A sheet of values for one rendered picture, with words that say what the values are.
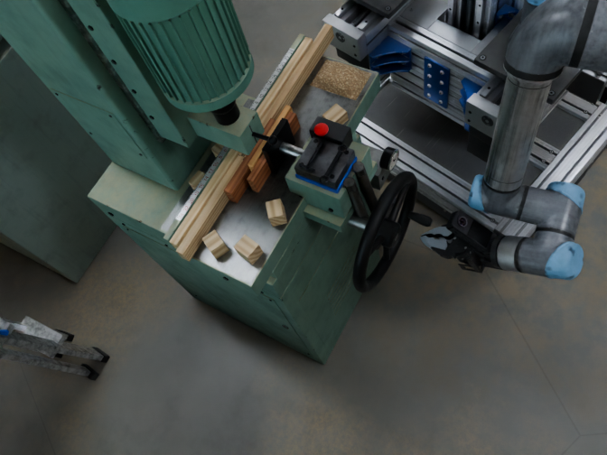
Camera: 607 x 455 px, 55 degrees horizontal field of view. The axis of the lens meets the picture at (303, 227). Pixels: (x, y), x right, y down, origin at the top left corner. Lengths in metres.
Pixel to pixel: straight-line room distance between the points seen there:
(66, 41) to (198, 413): 1.40
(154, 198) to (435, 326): 1.07
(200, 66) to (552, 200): 0.73
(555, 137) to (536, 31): 1.20
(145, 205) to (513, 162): 0.87
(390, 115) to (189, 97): 1.29
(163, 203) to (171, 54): 0.60
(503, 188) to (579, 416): 1.03
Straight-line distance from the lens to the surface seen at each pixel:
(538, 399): 2.06
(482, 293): 2.12
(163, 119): 1.23
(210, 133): 1.24
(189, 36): 0.94
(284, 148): 1.27
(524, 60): 1.04
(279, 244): 1.24
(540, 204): 1.26
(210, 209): 1.27
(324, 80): 1.42
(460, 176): 2.07
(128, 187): 1.56
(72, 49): 1.13
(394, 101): 2.26
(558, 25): 1.01
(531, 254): 1.24
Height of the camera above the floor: 1.99
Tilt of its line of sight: 62 degrees down
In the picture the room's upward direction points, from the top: 22 degrees counter-clockwise
